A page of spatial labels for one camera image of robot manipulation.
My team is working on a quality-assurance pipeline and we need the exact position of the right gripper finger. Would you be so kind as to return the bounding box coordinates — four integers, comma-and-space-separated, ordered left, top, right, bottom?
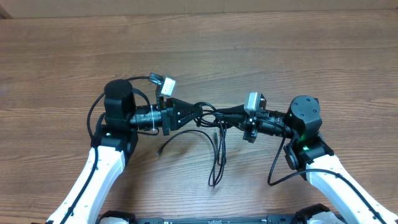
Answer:
215, 113, 248, 131
217, 105, 246, 114

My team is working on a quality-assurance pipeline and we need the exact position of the black cable bundle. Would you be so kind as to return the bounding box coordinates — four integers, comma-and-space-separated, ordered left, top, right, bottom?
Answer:
194, 101, 234, 188

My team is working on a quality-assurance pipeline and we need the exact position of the long black usb cable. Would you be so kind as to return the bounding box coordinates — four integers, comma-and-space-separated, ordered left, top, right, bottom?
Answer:
156, 129, 218, 156

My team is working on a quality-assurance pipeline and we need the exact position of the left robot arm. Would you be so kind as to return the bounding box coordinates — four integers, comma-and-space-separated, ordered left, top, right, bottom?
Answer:
47, 74, 203, 224

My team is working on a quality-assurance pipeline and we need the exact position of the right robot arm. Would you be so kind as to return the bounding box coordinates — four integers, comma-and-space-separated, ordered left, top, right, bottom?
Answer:
216, 92, 397, 223

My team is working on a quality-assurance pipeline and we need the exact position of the right camera cable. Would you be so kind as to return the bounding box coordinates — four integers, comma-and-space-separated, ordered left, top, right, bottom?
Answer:
267, 118, 386, 224

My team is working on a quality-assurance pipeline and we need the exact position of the camera cable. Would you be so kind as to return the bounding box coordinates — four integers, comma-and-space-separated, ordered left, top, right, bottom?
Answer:
267, 118, 386, 224
58, 76, 152, 224

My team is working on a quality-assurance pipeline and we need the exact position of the left camera cable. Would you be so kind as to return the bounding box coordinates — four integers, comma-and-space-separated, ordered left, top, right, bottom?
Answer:
58, 76, 152, 224

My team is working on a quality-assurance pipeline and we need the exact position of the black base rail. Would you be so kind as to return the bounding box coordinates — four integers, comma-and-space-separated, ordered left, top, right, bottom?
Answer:
99, 203, 343, 224

